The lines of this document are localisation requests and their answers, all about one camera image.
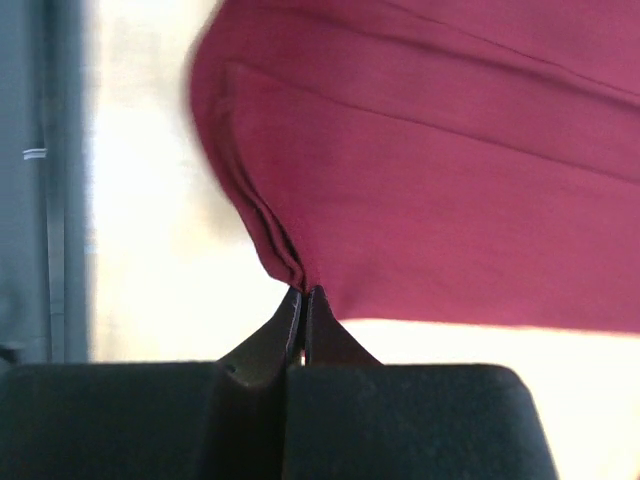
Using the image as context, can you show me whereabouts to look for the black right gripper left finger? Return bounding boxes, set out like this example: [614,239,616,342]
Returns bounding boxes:
[1,290,303,479]

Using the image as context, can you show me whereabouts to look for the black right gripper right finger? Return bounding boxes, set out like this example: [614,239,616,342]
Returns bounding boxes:
[284,288,557,479]

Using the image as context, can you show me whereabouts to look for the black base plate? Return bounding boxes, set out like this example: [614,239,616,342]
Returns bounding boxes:
[1,1,89,365]

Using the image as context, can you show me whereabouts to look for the maroon t shirt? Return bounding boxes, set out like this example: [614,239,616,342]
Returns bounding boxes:
[190,1,639,332]

